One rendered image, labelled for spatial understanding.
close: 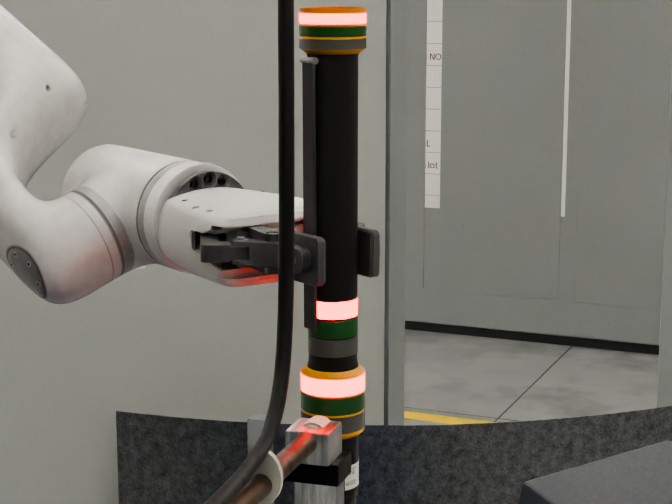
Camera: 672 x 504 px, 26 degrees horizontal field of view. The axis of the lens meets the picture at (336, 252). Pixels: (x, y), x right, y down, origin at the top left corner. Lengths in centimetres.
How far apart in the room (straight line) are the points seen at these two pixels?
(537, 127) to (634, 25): 67
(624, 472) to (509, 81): 544
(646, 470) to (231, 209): 92
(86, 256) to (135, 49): 184
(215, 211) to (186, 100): 199
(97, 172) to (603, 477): 84
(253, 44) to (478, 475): 100
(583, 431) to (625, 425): 10
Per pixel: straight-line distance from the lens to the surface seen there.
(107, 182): 113
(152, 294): 301
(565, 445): 300
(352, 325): 97
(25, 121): 120
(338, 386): 97
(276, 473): 87
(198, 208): 102
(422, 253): 740
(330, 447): 95
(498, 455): 296
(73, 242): 110
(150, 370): 304
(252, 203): 102
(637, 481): 179
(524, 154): 716
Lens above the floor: 184
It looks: 11 degrees down
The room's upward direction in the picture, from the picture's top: straight up
